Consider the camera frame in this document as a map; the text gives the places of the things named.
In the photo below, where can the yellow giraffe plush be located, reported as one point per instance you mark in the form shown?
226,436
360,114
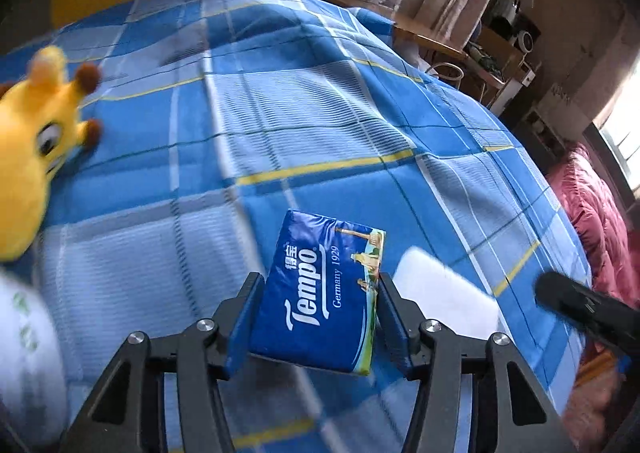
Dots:
30,143

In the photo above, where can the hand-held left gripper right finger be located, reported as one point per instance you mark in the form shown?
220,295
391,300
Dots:
397,333

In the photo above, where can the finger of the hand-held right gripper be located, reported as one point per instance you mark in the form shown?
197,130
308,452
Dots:
585,308

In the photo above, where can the cluttered wooden shelf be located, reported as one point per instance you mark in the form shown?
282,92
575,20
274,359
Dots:
500,63

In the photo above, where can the pink quilt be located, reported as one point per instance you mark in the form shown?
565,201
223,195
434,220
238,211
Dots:
600,223

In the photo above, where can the blue plaid blanket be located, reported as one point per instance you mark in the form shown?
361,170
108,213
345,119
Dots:
300,108

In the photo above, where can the white foam block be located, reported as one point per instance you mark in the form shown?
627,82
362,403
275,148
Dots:
445,293

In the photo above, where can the small white fan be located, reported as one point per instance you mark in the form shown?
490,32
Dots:
526,40

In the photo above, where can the blue tissue pack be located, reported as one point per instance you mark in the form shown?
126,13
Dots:
315,298

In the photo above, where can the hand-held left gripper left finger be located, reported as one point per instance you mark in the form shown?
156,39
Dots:
245,333

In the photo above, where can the wooden desk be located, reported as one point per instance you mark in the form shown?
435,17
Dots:
415,33

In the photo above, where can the white metal can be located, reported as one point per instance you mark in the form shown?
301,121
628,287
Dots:
30,368

